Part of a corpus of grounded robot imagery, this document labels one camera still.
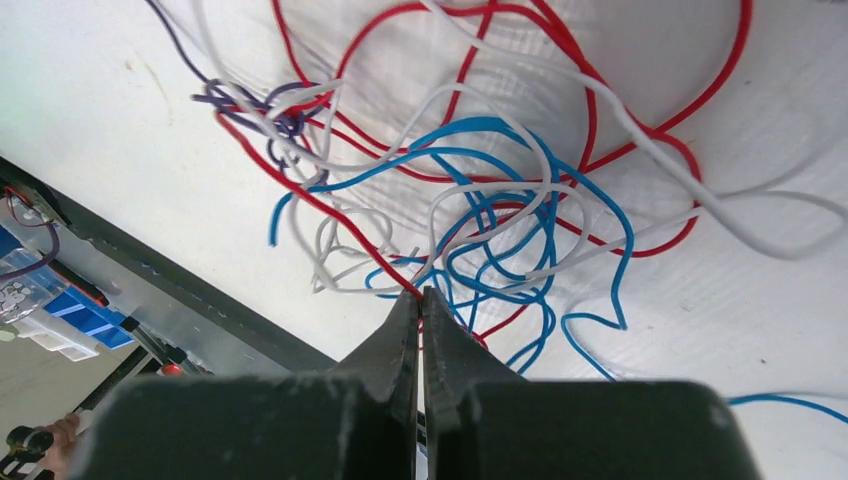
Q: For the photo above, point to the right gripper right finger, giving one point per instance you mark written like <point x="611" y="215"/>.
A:
<point x="457" y="371"/>

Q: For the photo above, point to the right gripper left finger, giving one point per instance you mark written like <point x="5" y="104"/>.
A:
<point x="378" y="430"/>

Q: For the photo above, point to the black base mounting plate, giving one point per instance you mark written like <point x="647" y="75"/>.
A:
<point x="209" y="325"/>

